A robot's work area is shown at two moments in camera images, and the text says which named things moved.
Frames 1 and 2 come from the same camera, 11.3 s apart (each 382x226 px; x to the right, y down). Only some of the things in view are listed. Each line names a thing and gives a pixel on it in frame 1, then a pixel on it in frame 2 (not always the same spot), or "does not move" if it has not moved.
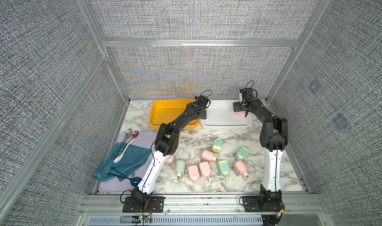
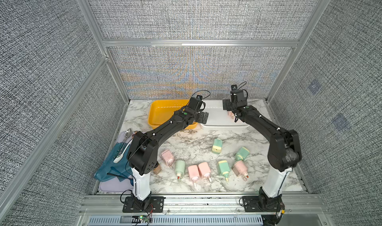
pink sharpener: (208, 156) → (231, 113)
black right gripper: (237, 104) → (227, 104)
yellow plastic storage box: (162, 111) does not move
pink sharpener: (193, 173) does not move
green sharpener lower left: (180, 169) does not move
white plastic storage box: (220, 115) does not move
